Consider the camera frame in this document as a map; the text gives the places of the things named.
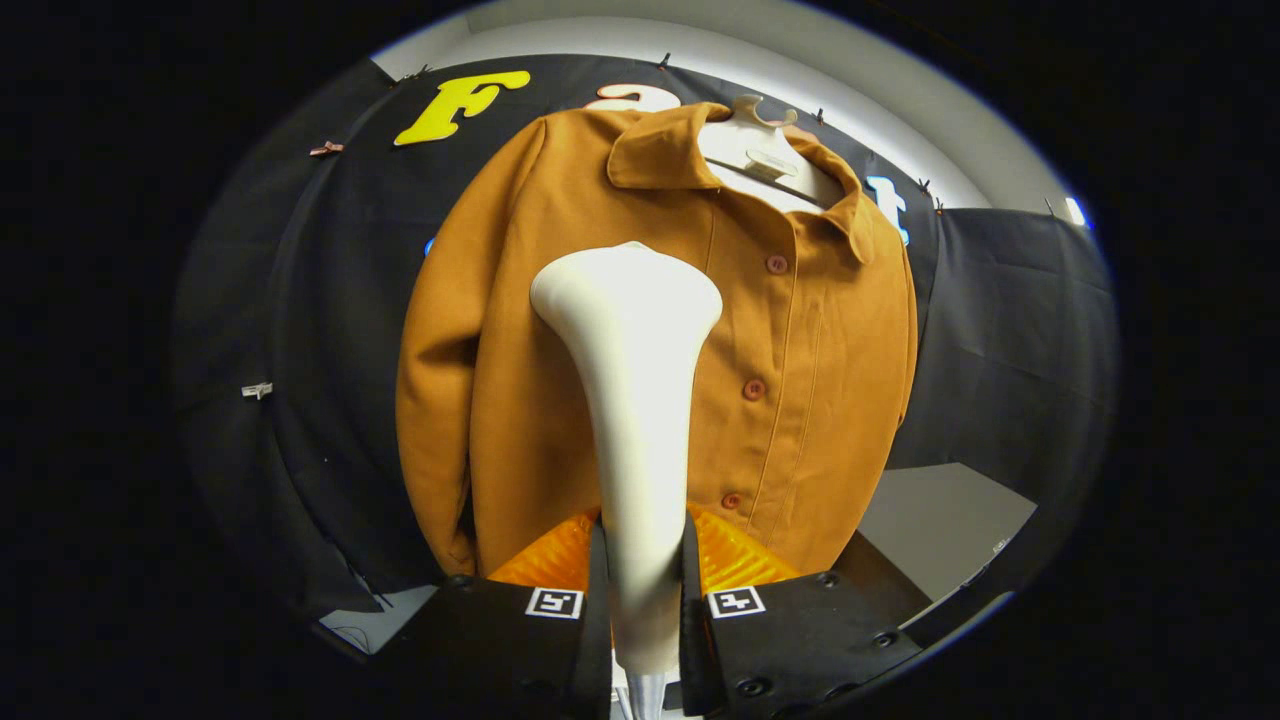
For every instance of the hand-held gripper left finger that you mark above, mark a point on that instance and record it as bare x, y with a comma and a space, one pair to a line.
598, 650

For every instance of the grey box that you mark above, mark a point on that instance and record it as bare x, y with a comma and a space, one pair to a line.
940, 520

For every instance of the black backdrop cloth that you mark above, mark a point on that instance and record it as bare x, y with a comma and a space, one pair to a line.
330, 300

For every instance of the orange-brown button shirt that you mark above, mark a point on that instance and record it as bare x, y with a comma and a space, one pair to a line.
800, 400

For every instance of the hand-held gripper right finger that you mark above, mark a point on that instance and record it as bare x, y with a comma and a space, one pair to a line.
692, 650

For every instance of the small ceiling light panel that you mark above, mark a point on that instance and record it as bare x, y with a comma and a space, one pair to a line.
1075, 211

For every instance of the white mannequin torso stand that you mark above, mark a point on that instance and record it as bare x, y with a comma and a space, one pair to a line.
760, 150

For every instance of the reddish metal clip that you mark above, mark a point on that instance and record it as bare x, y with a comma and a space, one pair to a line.
326, 148

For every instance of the silver metal clip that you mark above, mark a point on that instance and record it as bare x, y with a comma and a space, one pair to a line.
257, 389

